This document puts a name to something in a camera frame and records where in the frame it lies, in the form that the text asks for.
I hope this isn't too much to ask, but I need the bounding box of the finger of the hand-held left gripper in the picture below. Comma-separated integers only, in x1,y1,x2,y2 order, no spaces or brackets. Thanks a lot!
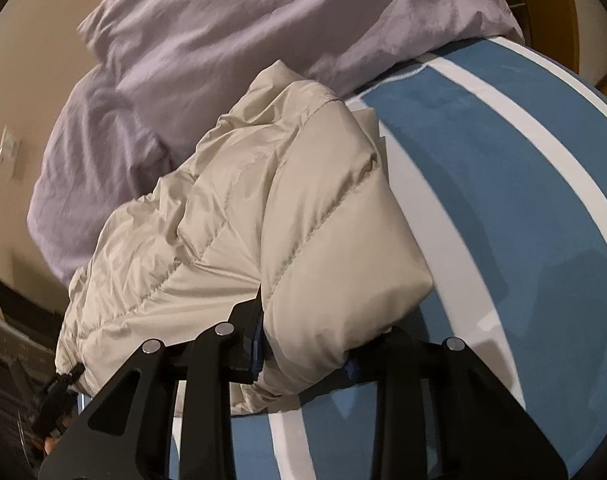
31,365,82,441

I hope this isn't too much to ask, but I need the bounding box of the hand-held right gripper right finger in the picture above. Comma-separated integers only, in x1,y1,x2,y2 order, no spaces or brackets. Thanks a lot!
343,327,557,480

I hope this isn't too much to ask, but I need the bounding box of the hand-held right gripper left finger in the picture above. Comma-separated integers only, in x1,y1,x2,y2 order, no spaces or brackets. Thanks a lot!
38,285,265,480

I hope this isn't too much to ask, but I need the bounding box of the beige puffer jacket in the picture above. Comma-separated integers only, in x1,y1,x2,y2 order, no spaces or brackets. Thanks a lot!
54,59,431,416

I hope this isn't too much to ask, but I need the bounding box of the dark panel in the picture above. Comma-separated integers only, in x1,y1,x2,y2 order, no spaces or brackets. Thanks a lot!
0,271,69,343

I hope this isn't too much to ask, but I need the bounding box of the bed with blue striped sheet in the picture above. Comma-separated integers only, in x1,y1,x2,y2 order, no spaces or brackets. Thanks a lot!
78,35,607,480

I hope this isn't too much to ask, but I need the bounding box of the lavender pillow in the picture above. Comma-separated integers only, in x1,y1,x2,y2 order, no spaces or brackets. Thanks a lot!
78,0,527,111
26,67,177,288

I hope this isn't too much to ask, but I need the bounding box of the white wall switch plate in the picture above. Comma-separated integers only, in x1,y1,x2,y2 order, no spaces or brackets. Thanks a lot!
0,125,22,181

